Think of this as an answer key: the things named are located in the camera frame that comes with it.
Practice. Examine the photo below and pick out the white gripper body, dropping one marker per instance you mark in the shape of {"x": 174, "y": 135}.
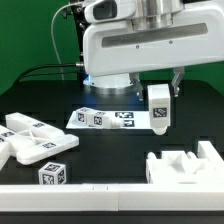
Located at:
{"x": 160, "y": 35}

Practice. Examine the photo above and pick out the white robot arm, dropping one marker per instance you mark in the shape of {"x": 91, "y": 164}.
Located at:
{"x": 132, "y": 36}

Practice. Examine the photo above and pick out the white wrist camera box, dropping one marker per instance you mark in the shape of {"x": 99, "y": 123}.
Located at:
{"x": 109, "y": 10}

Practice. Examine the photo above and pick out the white base tag sheet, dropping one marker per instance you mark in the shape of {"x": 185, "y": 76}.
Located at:
{"x": 131, "y": 120}

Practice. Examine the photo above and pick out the black camera stand pole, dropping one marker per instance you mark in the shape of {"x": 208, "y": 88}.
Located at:
{"x": 80, "y": 25}

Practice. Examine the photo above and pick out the white right fence rail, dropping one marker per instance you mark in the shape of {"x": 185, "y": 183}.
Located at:
{"x": 214, "y": 166}

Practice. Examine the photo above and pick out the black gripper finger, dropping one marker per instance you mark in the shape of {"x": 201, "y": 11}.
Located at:
{"x": 178, "y": 76}
{"x": 134, "y": 79}

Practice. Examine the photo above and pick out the small white tagged cube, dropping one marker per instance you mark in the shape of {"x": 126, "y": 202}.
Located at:
{"x": 52, "y": 174}

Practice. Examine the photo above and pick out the white fence rail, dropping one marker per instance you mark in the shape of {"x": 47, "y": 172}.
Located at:
{"x": 112, "y": 197}
{"x": 214, "y": 166}

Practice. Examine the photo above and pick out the white chair back frame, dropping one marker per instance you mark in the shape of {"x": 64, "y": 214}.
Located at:
{"x": 30, "y": 140}

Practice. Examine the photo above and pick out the white front fence rail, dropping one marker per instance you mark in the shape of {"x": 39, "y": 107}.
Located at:
{"x": 112, "y": 197}

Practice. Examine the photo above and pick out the white chair seat block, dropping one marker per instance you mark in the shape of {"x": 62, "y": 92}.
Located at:
{"x": 174, "y": 167}

